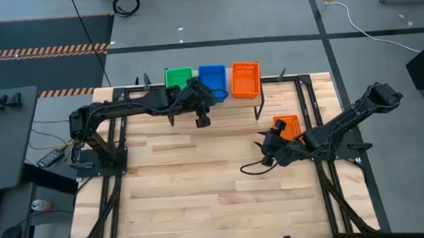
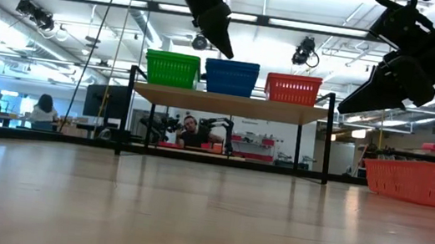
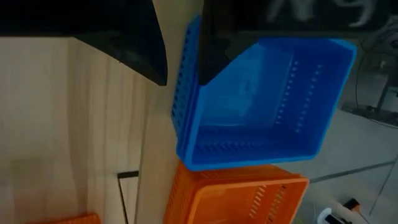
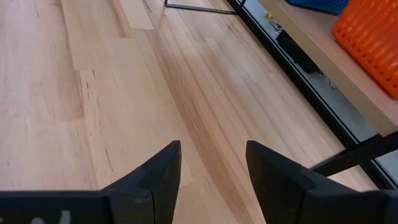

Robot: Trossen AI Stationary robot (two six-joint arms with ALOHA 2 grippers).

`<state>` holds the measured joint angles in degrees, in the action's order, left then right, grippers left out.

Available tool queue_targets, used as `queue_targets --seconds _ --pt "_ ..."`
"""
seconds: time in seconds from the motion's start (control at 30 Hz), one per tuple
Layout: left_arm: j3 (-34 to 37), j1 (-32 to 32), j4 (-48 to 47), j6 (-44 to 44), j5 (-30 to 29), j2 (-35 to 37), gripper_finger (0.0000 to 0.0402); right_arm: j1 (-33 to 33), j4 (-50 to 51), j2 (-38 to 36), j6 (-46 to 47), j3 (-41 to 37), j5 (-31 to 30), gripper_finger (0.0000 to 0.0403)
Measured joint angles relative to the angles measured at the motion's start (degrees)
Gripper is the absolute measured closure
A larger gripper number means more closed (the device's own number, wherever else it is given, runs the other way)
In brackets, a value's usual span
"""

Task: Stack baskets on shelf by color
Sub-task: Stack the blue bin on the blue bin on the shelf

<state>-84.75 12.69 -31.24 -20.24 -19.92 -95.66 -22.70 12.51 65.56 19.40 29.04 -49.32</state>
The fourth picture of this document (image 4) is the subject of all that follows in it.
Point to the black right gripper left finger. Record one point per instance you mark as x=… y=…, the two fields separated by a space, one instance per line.
x=149 y=193

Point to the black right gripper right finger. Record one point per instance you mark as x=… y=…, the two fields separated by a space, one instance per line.
x=286 y=193

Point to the orange slotted plastic basket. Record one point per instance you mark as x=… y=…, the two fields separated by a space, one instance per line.
x=373 y=37

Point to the blue slotted plastic basket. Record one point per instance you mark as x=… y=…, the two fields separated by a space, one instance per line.
x=317 y=4

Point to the small black box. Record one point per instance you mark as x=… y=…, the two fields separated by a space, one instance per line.
x=295 y=53

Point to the small yellow object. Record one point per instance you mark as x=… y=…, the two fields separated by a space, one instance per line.
x=268 y=14

